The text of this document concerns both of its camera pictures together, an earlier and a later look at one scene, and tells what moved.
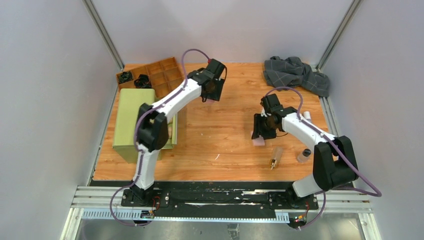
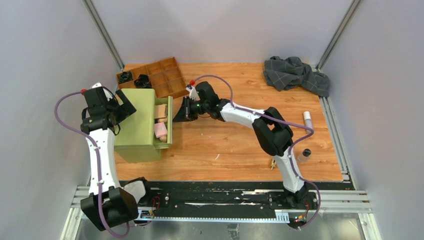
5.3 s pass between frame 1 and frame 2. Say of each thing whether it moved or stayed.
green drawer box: stayed
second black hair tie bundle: stayed
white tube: stayed
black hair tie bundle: stayed
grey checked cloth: stayed
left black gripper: moved
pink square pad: moved
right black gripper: moved
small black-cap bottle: stayed
